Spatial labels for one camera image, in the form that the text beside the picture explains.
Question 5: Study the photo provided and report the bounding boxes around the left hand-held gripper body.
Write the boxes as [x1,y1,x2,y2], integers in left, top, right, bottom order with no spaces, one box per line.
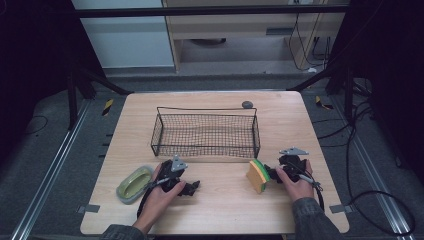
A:
[159,154,189,193]

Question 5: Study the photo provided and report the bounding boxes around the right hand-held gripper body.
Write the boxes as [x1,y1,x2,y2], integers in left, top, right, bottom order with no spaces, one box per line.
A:
[278,147,310,184]

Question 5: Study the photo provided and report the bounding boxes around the yellow and green sponge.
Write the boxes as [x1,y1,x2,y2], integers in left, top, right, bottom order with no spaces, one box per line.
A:
[245,158,271,195]

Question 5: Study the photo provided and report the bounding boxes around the green soap dish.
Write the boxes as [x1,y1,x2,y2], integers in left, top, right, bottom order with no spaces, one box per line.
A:
[115,165,155,205]

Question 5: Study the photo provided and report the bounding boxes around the black wire mesh basket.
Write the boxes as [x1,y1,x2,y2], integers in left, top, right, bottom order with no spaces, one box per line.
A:
[150,106,262,160]

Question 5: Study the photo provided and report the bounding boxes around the person's left hand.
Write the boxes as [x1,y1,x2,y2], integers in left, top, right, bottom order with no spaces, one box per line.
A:
[142,165,188,218]

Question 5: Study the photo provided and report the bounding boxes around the person's right hand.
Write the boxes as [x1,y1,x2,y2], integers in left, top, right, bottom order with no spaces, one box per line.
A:
[275,159,316,204]

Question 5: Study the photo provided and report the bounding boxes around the yellow and black tape strip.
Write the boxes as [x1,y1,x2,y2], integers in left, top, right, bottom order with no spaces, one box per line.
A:
[101,97,115,117]
[314,95,335,111]

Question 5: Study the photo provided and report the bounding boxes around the black metal stand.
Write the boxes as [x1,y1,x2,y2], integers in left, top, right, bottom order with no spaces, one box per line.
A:
[285,61,356,122]
[65,62,135,132]

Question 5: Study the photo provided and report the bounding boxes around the dark curtain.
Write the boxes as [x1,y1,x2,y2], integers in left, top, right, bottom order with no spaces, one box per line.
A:
[328,0,424,183]
[0,0,105,162]

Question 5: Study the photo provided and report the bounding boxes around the white cabinet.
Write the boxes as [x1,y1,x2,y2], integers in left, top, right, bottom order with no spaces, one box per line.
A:
[71,0,175,70]

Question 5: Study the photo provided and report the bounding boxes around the light wooden desk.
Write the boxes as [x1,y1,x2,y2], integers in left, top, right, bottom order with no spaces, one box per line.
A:
[161,0,348,73]

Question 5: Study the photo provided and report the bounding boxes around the black horizontal bar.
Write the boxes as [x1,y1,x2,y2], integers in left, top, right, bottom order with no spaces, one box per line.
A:
[73,4,350,19]

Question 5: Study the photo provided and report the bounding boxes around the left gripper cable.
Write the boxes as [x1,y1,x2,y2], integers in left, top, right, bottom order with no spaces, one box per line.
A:
[136,177,172,219]

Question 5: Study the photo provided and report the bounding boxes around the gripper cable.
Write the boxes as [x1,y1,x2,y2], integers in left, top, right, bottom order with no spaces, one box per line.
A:
[297,172,326,212]
[136,177,172,219]

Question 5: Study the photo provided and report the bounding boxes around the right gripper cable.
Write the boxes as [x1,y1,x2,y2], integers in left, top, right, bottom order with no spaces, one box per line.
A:
[297,172,326,212]

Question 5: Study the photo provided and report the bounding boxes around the long black floor cable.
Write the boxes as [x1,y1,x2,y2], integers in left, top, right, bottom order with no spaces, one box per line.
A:
[312,99,417,237]

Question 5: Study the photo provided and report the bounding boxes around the metal floor rail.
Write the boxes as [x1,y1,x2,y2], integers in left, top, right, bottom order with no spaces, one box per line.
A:
[328,95,417,240]
[9,99,92,240]

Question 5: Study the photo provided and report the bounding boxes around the black cables under desk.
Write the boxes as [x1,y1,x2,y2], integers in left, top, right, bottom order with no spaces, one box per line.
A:
[287,12,335,73]

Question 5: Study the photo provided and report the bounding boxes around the thin black floor cable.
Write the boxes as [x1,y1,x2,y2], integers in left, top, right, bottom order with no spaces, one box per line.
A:
[20,114,50,137]

